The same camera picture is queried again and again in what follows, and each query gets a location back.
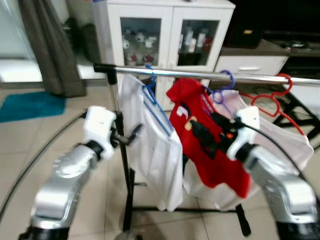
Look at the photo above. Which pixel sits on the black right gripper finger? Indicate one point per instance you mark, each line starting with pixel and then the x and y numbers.
pixel 209 146
pixel 201 129

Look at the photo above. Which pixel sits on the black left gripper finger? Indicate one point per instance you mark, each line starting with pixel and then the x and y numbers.
pixel 132 140
pixel 135 131

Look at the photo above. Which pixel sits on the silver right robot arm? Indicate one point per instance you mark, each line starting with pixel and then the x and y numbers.
pixel 280 185

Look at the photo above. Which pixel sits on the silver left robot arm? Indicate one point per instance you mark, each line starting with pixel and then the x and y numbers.
pixel 60 185

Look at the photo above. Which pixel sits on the purple clothes hanger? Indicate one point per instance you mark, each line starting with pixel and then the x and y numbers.
pixel 233 80

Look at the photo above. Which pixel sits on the blue clothes hanger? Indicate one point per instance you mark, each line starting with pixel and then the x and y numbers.
pixel 151 80

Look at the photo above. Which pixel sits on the red clothes hanger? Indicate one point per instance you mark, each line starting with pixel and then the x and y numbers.
pixel 290 82

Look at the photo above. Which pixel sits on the red shirt with white print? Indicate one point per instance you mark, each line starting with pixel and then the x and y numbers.
pixel 220 170

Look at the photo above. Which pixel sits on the metal clothes rack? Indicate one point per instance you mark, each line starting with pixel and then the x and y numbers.
pixel 190 73

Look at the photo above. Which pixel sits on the television bench with white drawer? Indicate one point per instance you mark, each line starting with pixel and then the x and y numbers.
pixel 250 65

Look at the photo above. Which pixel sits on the black folding stand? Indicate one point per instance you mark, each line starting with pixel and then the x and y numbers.
pixel 300 112

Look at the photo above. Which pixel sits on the blue rug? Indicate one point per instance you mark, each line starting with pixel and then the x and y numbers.
pixel 30 106

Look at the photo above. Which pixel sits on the grey curtain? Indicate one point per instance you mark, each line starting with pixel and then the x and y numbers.
pixel 50 50

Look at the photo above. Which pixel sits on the white glass door cabinet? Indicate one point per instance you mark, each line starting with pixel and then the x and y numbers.
pixel 172 12

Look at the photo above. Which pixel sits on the black television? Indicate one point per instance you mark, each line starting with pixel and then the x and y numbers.
pixel 280 15

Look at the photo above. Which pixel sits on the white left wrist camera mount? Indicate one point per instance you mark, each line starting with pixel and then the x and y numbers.
pixel 97 125

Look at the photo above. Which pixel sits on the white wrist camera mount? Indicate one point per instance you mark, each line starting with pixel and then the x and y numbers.
pixel 97 125
pixel 247 120

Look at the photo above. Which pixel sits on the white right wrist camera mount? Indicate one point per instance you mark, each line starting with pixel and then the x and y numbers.
pixel 247 120

